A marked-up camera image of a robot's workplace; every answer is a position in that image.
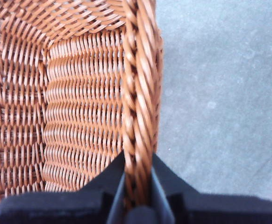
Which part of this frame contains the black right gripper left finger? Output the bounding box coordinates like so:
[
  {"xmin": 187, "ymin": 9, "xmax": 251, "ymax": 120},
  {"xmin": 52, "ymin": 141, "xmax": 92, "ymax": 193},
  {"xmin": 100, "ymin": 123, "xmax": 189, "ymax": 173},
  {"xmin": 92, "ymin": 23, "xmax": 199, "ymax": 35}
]
[{"xmin": 0, "ymin": 151, "xmax": 127, "ymax": 224}]

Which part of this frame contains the brown woven wicker basket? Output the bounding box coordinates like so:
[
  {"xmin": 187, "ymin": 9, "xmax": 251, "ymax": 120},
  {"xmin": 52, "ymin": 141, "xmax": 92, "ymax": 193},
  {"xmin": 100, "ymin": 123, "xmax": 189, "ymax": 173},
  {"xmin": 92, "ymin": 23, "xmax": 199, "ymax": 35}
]
[{"xmin": 0, "ymin": 0, "xmax": 165, "ymax": 210}]

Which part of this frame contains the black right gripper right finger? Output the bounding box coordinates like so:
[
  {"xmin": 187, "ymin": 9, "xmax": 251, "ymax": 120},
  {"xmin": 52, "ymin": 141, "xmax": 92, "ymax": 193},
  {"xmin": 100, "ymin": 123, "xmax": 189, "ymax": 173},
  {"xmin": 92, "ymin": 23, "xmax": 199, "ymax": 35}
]
[{"xmin": 152, "ymin": 154, "xmax": 272, "ymax": 224}]

